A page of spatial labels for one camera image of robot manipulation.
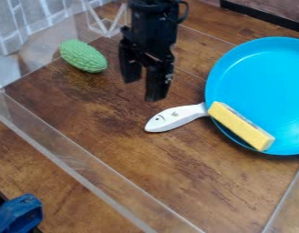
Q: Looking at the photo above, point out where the green bumpy toy gourd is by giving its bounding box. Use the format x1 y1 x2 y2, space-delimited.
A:
60 39 108 73

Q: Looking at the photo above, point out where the blue round plate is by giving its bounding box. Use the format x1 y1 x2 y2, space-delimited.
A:
204 36 299 157

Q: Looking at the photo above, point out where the yellow rectangular block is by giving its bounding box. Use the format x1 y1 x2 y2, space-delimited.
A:
208 101 275 151

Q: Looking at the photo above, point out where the clear acrylic wall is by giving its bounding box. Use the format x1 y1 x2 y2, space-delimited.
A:
262 170 299 233
0 87 205 233
0 0 129 89

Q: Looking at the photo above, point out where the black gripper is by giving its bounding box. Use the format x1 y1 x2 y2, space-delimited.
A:
118 0 188 102

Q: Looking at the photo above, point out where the clear acrylic right wall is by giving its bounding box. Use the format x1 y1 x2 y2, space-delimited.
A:
262 170 299 233

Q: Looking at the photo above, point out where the grey checked curtain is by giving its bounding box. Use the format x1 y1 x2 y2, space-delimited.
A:
0 0 113 57

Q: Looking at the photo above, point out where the clear acrylic front wall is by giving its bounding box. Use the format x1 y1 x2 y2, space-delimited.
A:
0 87 205 233

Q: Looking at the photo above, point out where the clear acrylic back wall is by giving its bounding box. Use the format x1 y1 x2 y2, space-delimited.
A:
0 0 129 89

